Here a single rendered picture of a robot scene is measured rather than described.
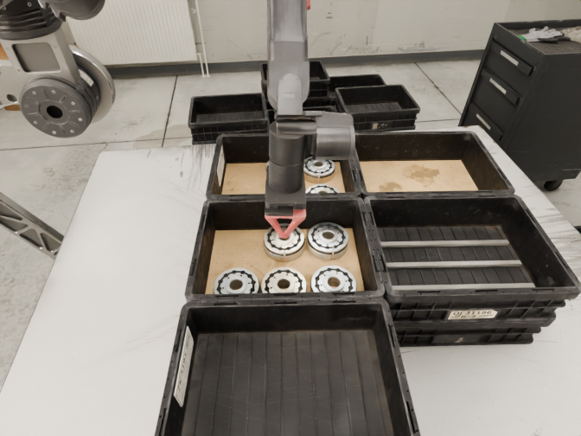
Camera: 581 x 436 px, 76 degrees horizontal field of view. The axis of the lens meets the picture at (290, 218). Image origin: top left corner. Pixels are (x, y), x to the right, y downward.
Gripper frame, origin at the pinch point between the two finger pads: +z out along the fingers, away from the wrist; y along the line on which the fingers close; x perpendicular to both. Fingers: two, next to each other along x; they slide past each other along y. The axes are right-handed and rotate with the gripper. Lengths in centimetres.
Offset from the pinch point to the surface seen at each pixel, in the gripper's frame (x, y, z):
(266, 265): 3.2, 8.7, 23.5
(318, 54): -41, 326, 88
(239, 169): 13, 48, 23
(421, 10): -135, 335, 47
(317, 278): -8.5, 2.2, 20.1
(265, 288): 3.2, -0.1, 20.7
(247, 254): 8.0, 12.1, 23.7
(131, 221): 47, 38, 38
